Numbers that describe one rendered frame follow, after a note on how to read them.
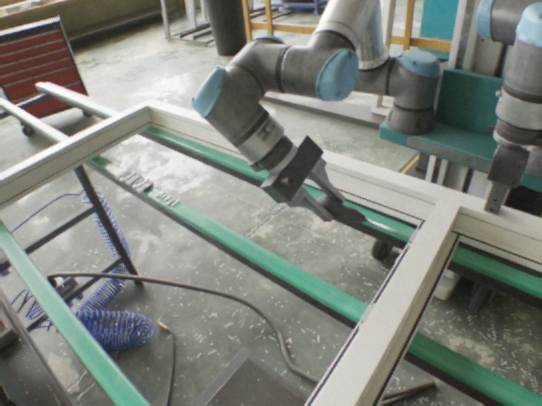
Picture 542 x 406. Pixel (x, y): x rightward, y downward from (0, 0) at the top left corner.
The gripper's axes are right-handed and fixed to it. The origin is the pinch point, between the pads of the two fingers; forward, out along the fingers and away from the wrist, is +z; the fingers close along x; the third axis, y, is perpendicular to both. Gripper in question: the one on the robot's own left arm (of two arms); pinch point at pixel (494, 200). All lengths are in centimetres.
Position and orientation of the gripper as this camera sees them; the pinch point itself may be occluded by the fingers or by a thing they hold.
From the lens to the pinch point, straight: 75.5
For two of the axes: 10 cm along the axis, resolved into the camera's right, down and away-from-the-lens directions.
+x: -6.1, 5.3, -5.8
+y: -7.8, -3.2, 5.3
